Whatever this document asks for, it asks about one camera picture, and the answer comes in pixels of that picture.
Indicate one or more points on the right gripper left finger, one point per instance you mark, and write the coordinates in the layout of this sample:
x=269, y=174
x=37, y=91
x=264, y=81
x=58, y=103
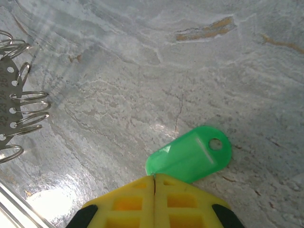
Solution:
x=128, y=209

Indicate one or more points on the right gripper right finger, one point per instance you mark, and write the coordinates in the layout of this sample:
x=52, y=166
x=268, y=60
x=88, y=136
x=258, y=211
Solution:
x=185, y=209

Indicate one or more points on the green plastic key tag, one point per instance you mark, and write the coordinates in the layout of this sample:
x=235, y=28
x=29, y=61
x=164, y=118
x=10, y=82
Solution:
x=187, y=156

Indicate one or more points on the metal keyring plate with rings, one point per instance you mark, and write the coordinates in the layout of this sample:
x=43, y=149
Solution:
x=4, y=95

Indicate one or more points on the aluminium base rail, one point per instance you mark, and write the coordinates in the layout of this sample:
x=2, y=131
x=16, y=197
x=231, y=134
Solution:
x=14, y=211

